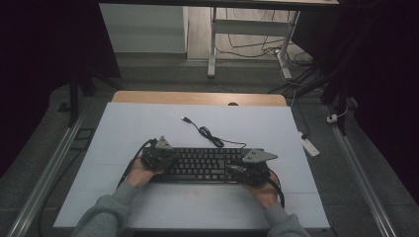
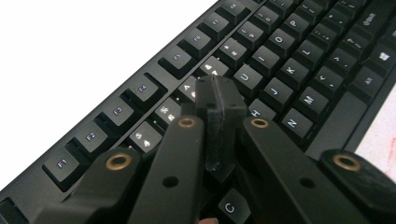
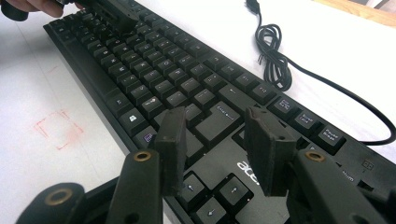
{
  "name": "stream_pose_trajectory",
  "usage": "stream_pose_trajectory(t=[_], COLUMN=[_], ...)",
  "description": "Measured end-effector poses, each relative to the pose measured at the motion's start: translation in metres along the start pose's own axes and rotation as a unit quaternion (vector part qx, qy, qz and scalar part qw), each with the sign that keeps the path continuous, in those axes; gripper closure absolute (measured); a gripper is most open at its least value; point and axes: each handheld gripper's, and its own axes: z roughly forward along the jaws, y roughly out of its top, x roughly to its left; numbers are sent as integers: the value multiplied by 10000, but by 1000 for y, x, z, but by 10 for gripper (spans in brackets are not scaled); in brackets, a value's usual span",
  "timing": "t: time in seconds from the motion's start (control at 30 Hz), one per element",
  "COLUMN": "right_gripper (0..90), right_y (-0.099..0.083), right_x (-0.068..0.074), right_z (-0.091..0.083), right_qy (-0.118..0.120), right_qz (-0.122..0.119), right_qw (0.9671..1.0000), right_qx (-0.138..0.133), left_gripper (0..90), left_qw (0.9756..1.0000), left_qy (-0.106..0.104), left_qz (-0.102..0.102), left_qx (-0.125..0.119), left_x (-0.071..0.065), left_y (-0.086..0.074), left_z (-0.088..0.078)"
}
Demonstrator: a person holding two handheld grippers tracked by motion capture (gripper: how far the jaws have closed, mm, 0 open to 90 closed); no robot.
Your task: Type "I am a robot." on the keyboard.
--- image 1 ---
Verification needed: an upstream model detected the white table board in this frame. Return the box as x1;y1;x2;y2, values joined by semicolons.
52;102;331;230

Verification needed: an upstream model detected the tangle of floor cables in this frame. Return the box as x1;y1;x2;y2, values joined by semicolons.
214;8;315;68

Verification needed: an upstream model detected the aluminium rail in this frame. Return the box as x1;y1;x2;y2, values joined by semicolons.
5;110;87;237
323;104;399;237

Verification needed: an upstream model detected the white power strip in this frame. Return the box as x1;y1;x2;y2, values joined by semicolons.
297;130;321;158

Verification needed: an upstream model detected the black metal stand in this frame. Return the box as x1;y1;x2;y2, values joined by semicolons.
319;63;359;136
56;63;117;128

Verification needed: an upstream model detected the person's left hand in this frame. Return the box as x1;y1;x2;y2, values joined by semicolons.
126;159;165;190

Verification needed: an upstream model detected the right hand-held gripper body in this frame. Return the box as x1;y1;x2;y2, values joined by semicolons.
236;148;279;188

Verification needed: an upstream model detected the black keyboard cable with plug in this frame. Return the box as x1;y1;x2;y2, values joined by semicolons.
180;116;248;150

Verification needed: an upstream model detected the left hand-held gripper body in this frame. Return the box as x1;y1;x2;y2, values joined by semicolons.
140;134;181;172

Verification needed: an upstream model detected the white desk frame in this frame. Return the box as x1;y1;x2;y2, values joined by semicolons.
207;6;301;80

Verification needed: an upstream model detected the right hand-held gripper black cable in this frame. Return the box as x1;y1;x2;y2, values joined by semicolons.
268;169;287;209

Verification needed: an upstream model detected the black computer keyboard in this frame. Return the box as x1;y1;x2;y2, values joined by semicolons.
144;146;267;185

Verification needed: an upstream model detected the person's right hand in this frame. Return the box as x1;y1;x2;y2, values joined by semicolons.
242;179;280;211

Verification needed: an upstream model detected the white cabinet panel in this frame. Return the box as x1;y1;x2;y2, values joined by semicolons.
98;3;189;54

